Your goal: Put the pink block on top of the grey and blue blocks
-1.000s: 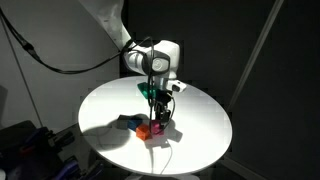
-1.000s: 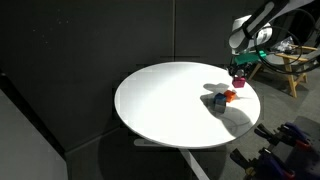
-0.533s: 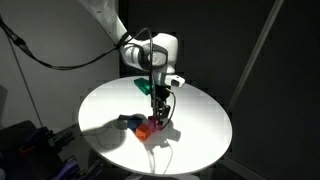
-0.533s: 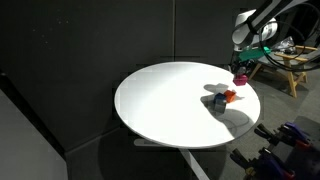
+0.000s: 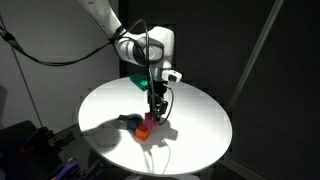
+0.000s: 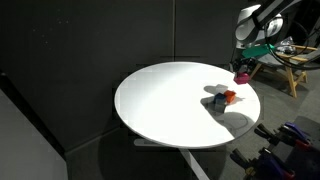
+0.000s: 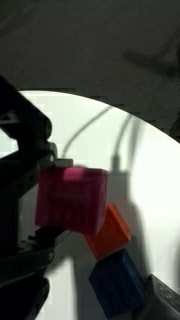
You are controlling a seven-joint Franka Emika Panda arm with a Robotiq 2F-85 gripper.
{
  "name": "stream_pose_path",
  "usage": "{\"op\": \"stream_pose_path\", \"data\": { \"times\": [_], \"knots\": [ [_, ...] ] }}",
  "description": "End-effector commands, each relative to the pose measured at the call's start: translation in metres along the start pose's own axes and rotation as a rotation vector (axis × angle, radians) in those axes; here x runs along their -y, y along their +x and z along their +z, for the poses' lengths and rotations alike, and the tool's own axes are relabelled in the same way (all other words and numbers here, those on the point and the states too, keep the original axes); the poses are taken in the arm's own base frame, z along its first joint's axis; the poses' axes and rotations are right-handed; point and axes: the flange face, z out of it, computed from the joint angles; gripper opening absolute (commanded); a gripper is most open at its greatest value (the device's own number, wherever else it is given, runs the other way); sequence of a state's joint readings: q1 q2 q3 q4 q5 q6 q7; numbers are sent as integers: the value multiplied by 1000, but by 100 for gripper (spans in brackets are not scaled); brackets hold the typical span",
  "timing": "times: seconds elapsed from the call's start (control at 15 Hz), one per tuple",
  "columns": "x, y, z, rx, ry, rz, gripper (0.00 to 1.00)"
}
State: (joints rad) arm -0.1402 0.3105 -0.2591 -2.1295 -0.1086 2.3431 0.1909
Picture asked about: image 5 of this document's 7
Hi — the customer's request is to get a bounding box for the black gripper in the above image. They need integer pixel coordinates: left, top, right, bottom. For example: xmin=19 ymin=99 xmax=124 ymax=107
xmin=146 ymin=79 xmax=170 ymax=120

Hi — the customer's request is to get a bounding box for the orange block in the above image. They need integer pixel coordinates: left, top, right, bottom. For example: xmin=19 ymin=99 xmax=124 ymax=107
xmin=134 ymin=123 xmax=153 ymax=142

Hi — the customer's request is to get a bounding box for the blue block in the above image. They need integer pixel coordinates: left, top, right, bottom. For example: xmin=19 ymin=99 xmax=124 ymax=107
xmin=126 ymin=114 xmax=145 ymax=132

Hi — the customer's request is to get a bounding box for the grey block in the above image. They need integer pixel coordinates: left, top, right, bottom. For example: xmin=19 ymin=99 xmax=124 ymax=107
xmin=116 ymin=114 xmax=131 ymax=130

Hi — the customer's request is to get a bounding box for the grey diagonal metal pole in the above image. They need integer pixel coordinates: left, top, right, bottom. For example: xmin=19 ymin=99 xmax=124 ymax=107
xmin=227 ymin=0 xmax=285 ymax=112

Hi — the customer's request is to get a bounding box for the black clamp with red tip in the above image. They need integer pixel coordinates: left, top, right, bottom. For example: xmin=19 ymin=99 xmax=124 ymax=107
xmin=19 ymin=125 xmax=75 ymax=155

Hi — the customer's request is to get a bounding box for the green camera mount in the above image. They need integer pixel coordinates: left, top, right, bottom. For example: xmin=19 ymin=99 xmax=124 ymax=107
xmin=129 ymin=72 xmax=151 ymax=92

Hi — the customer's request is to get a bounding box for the small white wrist camera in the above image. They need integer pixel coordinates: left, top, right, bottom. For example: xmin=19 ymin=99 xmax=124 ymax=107
xmin=161 ymin=68 xmax=184 ymax=83

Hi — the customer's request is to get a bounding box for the purple handled clamp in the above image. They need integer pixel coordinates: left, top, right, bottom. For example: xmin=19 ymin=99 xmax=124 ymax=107
xmin=51 ymin=157 xmax=105 ymax=180

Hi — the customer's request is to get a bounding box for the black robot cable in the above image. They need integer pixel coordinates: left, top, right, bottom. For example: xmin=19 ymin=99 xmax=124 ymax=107
xmin=0 ymin=18 xmax=175 ymax=127

